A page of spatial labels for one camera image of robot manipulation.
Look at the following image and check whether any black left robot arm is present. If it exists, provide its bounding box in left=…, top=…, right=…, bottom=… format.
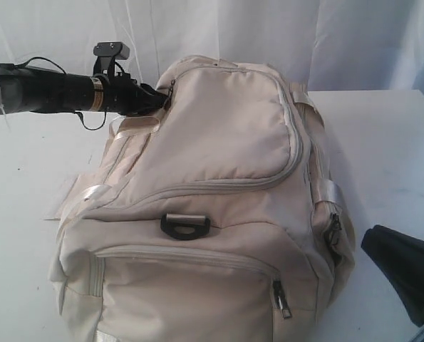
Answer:
left=0, top=64, right=169, bottom=116

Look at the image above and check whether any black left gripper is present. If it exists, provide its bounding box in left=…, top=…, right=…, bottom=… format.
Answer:
left=99, top=73, right=172, bottom=116

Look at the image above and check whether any white backdrop curtain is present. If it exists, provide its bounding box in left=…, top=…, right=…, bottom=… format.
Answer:
left=0, top=1, right=424, bottom=93

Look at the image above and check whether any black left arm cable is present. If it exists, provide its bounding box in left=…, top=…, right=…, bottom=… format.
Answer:
left=0, top=56, right=127, bottom=131

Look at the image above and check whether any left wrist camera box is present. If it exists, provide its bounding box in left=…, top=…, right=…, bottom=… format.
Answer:
left=93, top=41, right=130, bottom=61

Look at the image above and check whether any cream fabric duffel bag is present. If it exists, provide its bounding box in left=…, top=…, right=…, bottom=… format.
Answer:
left=49, top=56, right=355, bottom=341

